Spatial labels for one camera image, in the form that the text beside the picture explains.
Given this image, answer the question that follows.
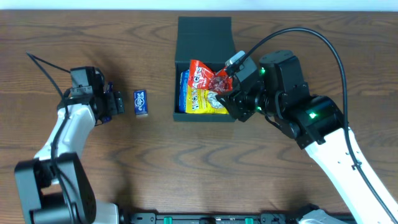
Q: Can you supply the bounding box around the dark blue chocolate bar wrapper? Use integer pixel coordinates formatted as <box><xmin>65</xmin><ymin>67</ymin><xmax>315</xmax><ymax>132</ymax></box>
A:
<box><xmin>100</xmin><ymin>82</ymin><xmax>113</xmax><ymax>124</ymax></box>

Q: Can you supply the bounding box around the yellow sunflower seed bag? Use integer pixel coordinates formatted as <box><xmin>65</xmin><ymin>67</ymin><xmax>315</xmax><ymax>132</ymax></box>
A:
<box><xmin>185</xmin><ymin>86</ymin><xmax>228</xmax><ymax>114</ymax></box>

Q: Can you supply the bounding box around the red Hacks candy bag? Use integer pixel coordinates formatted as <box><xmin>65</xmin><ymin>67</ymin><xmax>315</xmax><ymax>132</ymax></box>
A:
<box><xmin>187</xmin><ymin>60</ymin><xmax>233</xmax><ymax>93</ymax></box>

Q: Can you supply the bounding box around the blue Eclipse mints box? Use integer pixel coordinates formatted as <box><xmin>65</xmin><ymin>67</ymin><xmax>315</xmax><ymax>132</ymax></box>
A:
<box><xmin>134</xmin><ymin>90</ymin><xmax>149</xmax><ymax>117</ymax></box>

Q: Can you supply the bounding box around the blue Oreo cookie pack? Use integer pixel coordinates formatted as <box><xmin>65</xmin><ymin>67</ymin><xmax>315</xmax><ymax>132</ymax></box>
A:
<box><xmin>178</xmin><ymin>70</ymin><xmax>190</xmax><ymax>113</ymax></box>

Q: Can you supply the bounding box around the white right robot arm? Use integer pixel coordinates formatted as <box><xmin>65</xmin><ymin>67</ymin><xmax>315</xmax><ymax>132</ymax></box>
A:
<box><xmin>216</xmin><ymin>50</ymin><xmax>397</xmax><ymax>223</ymax></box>

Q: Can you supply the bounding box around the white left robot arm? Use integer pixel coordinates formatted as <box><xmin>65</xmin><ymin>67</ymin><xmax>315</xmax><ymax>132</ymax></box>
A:
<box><xmin>14</xmin><ymin>67</ymin><xmax>124</xmax><ymax>224</ymax></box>

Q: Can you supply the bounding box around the black open gift box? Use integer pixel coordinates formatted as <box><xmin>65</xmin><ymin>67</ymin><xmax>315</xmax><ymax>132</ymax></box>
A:
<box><xmin>173</xmin><ymin>17</ymin><xmax>236</xmax><ymax>123</ymax></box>

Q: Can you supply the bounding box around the black right camera cable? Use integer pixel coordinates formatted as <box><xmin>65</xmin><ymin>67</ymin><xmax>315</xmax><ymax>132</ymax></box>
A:
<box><xmin>225</xmin><ymin>27</ymin><xmax>398</xmax><ymax>224</ymax></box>

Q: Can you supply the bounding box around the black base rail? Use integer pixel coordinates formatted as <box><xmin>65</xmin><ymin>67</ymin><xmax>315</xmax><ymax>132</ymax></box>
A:
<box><xmin>129</xmin><ymin>212</ymin><xmax>304</xmax><ymax>224</ymax></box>

